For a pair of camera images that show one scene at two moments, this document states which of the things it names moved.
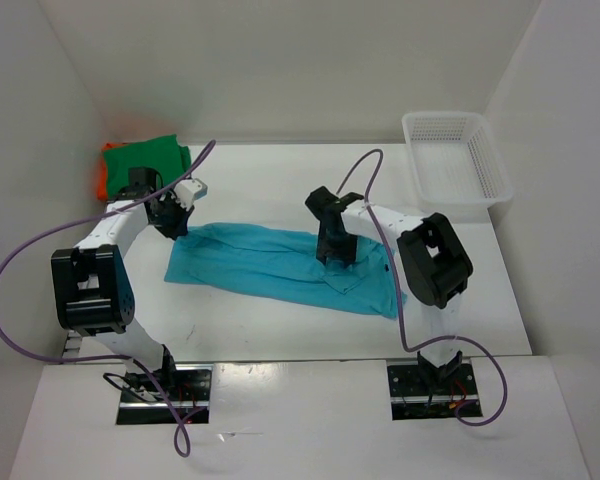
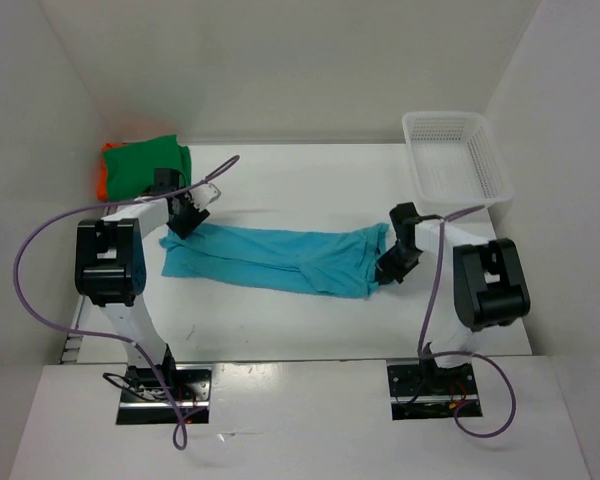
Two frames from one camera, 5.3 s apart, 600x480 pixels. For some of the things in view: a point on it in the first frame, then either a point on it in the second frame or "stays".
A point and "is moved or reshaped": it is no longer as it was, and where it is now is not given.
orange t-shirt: (102, 189) stays
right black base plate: (418, 392) stays
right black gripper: (325, 249) → (383, 276)
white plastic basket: (457, 159) stays
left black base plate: (187, 385) stays
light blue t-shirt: (284, 269) is moved or reshaped
